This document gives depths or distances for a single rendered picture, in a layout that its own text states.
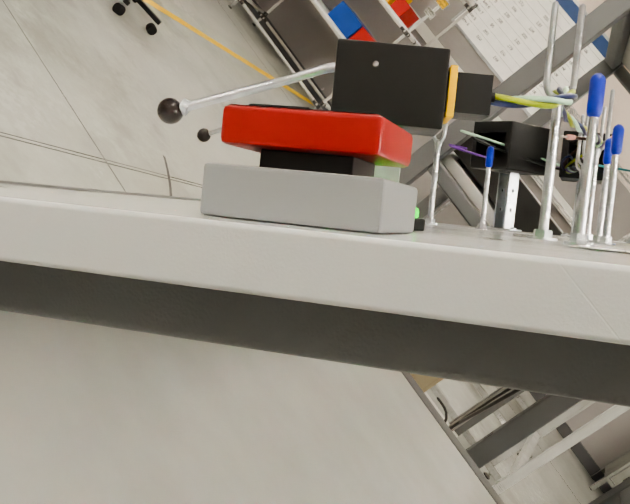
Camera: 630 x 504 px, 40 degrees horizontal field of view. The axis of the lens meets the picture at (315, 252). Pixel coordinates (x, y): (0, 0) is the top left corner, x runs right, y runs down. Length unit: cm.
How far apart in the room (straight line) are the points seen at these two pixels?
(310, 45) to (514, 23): 199
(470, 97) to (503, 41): 790
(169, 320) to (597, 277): 23
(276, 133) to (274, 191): 2
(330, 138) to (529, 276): 8
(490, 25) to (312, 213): 817
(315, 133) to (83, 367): 44
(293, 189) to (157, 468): 44
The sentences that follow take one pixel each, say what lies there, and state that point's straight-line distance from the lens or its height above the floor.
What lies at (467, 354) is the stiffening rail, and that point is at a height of 108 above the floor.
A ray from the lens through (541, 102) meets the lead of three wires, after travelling 47.
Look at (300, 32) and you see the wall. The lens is 891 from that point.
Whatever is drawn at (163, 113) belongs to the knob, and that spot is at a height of 101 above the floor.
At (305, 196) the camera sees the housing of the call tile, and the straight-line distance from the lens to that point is 25.
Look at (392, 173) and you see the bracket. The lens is 44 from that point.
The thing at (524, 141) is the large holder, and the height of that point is 116.
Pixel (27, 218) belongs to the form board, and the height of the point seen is 102.
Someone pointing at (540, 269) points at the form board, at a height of 113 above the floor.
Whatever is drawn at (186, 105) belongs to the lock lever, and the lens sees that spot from 46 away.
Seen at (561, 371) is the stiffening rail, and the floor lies 110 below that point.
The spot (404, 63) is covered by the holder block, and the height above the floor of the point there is 112.
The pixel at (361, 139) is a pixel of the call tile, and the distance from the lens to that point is 25.
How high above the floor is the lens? 114
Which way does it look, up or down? 14 degrees down
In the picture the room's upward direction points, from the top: 52 degrees clockwise
